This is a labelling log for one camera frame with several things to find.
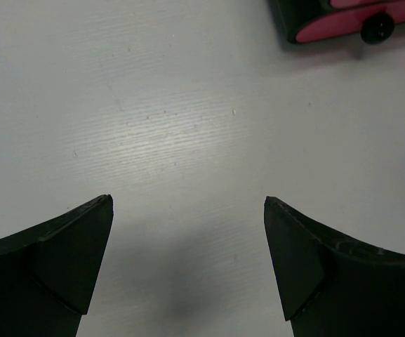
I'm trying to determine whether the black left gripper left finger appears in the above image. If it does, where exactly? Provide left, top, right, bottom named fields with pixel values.
left=0, top=194, right=113, bottom=336

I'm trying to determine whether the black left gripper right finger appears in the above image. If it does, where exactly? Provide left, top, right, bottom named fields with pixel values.
left=264, top=197, right=405, bottom=336

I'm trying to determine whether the black pink drawer organizer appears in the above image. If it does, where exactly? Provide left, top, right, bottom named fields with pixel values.
left=270, top=0, right=405, bottom=45

